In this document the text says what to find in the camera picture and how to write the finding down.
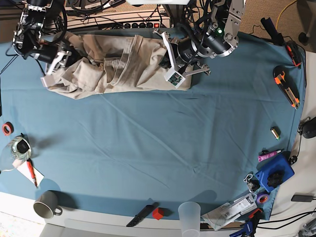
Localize packaged item card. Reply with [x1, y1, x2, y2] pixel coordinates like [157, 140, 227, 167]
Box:
[201, 193, 257, 231]

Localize purple glue tube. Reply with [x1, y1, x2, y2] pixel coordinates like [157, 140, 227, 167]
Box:
[258, 150, 282, 162]

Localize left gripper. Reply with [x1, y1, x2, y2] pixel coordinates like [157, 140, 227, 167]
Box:
[153, 28, 210, 75]

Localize keyring with carabiner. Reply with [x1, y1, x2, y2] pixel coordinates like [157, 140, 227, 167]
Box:
[243, 173, 260, 193]

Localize black phone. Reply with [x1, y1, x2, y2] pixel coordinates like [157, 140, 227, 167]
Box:
[291, 195, 315, 202]

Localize white paper note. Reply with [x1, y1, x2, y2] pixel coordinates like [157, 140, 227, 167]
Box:
[17, 161, 44, 187]

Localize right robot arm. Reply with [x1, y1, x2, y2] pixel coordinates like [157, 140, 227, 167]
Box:
[11, 0, 82, 76]

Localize green yellow battery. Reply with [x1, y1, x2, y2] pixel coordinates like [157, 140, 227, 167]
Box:
[270, 126, 280, 140]

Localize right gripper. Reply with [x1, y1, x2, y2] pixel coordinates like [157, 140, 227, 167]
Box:
[32, 42, 82, 75]

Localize grey ceramic mug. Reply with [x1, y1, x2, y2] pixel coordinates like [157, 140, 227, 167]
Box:
[33, 191, 63, 219]

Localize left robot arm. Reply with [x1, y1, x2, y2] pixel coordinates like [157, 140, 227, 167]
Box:
[159, 0, 246, 75]

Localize red pen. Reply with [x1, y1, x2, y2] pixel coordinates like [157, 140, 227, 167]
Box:
[26, 158, 38, 188]

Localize purple tape roll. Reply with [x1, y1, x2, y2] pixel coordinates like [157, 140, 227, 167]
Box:
[256, 192, 270, 204]

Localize translucent plastic cup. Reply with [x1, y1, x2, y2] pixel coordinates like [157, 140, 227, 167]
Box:
[178, 201, 201, 237]

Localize blue handled tool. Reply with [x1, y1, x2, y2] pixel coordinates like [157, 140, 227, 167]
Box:
[261, 18, 285, 46]

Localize blue case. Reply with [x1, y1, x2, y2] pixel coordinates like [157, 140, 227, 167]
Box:
[255, 154, 295, 193]

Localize black computer mouse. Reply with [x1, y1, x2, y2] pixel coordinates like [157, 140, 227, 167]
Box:
[299, 120, 316, 139]

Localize blue table cloth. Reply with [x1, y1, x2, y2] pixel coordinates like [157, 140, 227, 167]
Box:
[0, 33, 306, 220]

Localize clear tape roll with holder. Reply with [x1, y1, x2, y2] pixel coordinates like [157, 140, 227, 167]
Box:
[0, 133, 32, 173]

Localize beige T-shirt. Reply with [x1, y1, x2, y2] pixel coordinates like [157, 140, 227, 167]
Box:
[43, 33, 192, 101]

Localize orange black utility knife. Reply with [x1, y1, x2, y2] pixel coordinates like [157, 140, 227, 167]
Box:
[273, 65, 300, 110]

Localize orange black tool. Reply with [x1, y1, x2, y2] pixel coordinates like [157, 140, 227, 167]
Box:
[286, 40, 302, 68]

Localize black cable ties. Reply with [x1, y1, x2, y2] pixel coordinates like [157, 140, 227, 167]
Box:
[0, 56, 16, 74]

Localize power strip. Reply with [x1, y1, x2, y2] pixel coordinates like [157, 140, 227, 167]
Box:
[117, 19, 170, 29]

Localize red cube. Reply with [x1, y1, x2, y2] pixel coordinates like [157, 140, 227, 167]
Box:
[152, 207, 164, 220]

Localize red tape roll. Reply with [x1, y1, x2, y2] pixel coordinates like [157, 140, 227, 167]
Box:
[2, 122, 14, 136]

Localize blue black clamp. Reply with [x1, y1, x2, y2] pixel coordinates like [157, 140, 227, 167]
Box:
[229, 208, 263, 237]

